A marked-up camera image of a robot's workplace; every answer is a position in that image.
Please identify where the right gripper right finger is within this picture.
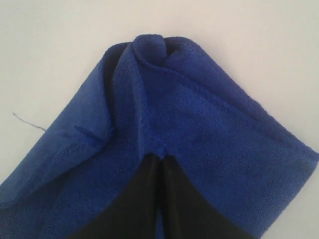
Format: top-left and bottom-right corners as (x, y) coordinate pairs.
(161, 156), (246, 239)

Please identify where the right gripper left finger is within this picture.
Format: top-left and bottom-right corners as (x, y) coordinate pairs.
(82, 154), (159, 239)

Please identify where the blue microfiber cloth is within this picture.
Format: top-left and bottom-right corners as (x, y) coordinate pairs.
(0, 35), (319, 239)

